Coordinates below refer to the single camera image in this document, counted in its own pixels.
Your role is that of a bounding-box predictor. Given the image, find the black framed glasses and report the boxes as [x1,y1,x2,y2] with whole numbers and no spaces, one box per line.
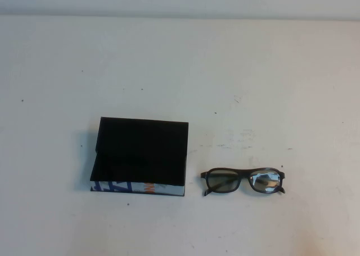
[200,167,286,197]

